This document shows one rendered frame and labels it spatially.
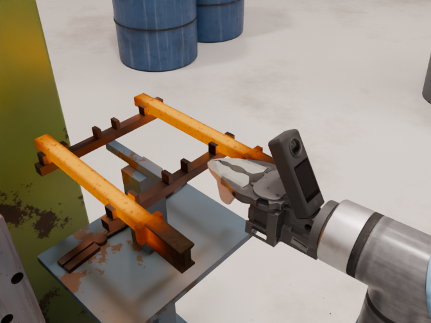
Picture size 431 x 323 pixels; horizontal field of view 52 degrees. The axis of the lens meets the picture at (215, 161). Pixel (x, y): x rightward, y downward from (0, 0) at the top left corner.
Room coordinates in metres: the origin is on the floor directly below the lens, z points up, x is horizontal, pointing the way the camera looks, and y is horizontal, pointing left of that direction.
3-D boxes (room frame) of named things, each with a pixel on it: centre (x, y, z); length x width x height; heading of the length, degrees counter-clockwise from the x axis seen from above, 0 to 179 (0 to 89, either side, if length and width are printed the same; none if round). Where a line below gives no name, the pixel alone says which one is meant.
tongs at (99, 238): (0.85, 0.14, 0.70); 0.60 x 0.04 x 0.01; 142
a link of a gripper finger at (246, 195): (0.48, -0.05, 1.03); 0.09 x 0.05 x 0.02; 51
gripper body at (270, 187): (0.46, -0.11, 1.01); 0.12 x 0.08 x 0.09; 51
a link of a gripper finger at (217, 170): (0.51, -0.02, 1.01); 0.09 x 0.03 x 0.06; 51
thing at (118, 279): (0.69, 0.15, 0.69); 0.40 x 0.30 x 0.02; 137
